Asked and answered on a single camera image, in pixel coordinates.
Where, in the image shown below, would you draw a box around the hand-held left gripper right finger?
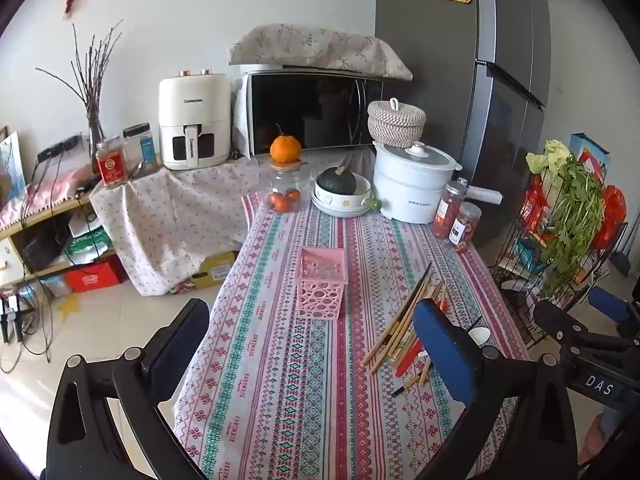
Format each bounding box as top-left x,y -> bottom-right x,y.
412,299 -> 593,480

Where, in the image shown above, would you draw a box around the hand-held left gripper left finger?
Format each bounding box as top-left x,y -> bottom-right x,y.
46,298 -> 211,480

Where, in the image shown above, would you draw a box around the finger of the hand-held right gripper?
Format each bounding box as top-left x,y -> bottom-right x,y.
587,287 -> 633,327
532,300 -> 640,359

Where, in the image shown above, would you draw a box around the red plastic spoon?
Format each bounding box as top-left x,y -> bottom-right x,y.
395,297 -> 448,378

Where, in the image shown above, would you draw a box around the bundle of wooden chopsticks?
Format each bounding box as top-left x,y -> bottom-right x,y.
360,272 -> 451,386

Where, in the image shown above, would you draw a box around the pink plastic basket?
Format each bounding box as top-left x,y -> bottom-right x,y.
295,247 -> 348,320

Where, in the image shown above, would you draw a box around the yellow cardboard box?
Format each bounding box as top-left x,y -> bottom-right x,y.
185,250 -> 238,291

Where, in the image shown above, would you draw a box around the red plastic bag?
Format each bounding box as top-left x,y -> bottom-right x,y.
592,185 -> 628,251

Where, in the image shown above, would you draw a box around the red box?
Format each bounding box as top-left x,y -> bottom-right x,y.
64,260 -> 123,293

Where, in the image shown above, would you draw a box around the bunch of leafy greens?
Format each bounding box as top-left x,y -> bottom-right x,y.
537,157 -> 606,301

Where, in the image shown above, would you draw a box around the floral cabinet cloth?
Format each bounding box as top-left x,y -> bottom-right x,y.
90,152 -> 281,297

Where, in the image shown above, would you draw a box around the short dried snack jar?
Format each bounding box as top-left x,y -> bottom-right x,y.
448,202 -> 482,253

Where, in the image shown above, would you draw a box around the red snack packet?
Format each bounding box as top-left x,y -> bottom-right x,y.
520,175 -> 551,231

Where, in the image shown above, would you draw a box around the green white bag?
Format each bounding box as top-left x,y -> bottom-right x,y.
64,227 -> 113,263

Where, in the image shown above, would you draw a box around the tall red snack jar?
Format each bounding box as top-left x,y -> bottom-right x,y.
432,178 -> 468,240

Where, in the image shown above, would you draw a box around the patterned striped tablecloth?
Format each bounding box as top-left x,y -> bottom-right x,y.
172,192 -> 531,480

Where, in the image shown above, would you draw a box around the colourful printed box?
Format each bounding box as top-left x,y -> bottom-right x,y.
570,132 -> 612,181

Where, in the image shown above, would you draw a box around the napa cabbage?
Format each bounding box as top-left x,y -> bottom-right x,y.
525,139 -> 573,176

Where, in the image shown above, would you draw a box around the white electric pot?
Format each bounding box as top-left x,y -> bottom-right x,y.
372,140 -> 503,224

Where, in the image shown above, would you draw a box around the white ceramic bowl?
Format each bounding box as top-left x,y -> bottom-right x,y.
311,176 -> 373,218

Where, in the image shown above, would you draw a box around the red label jar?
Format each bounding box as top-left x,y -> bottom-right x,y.
95,136 -> 126,189

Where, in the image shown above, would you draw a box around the wooden shelf unit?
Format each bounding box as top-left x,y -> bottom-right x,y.
0,180 -> 126,291

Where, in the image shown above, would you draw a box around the blue label jar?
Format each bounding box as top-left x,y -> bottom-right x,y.
122,123 -> 161,168

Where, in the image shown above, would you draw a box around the glass jar wooden lid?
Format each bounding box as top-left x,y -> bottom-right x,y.
265,160 -> 306,213

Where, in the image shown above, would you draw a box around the pink cloth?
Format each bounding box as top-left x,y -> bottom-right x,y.
0,165 -> 96,231

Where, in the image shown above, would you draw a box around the dark green squash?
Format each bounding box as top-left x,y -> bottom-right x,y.
317,166 -> 357,196

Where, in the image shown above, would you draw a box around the large orange with stem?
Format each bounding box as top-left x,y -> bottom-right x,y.
270,124 -> 303,164

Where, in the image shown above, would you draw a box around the black power strip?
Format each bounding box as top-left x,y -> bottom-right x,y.
36,135 -> 81,163

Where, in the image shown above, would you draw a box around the woven lidded basket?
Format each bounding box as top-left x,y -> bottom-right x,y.
367,97 -> 427,148

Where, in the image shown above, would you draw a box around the white air fryer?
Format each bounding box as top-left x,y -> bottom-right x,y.
159,69 -> 233,171

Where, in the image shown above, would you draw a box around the framed picture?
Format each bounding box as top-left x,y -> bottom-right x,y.
0,130 -> 26,211

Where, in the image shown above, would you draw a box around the dry branches in vase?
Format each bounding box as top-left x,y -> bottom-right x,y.
36,20 -> 123,161

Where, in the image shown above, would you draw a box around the white microwave oven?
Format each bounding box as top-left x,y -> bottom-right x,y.
234,65 -> 385,158

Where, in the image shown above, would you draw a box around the grey refrigerator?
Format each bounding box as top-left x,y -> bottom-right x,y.
375,0 -> 553,256

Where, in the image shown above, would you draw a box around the floral cloth cover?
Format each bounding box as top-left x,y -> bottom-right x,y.
229,23 -> 414,82

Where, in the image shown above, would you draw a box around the black wire rack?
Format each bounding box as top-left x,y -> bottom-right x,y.
490,150 -> 628,341

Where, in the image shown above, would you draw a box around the black cables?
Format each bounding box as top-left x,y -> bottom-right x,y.
0,155 -> 66,376

